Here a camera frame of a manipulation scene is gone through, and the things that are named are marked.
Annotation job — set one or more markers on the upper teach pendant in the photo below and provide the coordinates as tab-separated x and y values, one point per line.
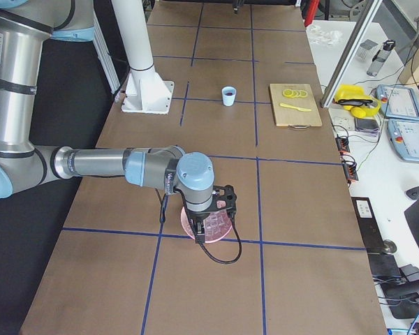
398	102

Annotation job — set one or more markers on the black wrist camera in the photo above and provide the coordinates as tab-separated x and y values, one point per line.
224	198

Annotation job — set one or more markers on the pile of ice cubes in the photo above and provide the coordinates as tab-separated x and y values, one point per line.
217	225

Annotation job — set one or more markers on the yellow cloth bag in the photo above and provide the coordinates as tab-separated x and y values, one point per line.
354	99

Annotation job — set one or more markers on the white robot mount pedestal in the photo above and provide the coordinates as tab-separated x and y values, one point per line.
146	91

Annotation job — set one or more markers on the clear plastic wrap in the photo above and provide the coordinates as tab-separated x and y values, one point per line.
317	36

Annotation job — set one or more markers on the wooden cutting board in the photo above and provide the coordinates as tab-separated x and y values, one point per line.
284	117

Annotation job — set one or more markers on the lemon slice four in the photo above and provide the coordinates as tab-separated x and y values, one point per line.
303	93

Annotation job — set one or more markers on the teach pendant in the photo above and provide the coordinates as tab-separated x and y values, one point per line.
404	135
398	102

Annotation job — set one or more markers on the aluminium frame post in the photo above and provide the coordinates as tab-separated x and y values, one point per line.
352	45

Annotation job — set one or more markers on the light blue plastic cup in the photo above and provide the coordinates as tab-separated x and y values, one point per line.
228	100

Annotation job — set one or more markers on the lower teach pendant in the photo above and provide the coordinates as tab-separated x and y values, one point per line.
404	135

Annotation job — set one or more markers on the lemon slice one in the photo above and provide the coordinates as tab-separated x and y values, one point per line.
287	93

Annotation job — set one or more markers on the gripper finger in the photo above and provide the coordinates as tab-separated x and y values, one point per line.
199	231

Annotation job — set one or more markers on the yellow plastic knife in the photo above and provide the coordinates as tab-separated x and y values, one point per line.
301	109

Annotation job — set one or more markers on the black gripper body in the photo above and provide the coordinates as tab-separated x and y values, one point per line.
197	217
235	8

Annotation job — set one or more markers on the water bottle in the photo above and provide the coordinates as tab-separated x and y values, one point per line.
381	57

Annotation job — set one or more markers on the black computer mouse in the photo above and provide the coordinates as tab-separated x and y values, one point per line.
413	193

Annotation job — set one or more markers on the pink bowl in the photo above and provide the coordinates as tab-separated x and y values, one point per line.
187	228

